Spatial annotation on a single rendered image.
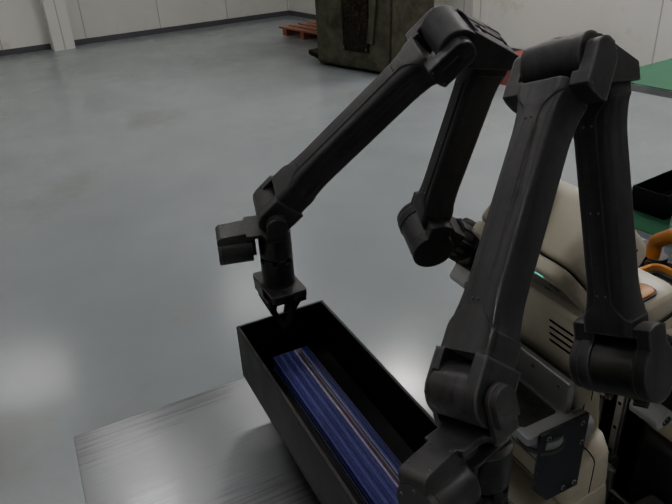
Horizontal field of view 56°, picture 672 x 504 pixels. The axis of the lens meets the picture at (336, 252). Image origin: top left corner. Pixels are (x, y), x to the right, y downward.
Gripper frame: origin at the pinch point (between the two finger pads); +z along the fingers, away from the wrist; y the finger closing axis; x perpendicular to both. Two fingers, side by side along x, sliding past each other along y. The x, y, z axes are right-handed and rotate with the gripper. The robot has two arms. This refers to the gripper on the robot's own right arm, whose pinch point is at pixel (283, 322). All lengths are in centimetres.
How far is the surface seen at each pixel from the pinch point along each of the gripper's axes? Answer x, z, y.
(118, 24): 133, 84, -1002
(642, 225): 193, 61, -70
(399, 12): 343, 35, -508
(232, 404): -11.8, 14.7, -0.2
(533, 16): 508, 54, -486
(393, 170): 186, 98, -265
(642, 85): 188, 1, -79
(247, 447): -13.1, 14.6, 11.7
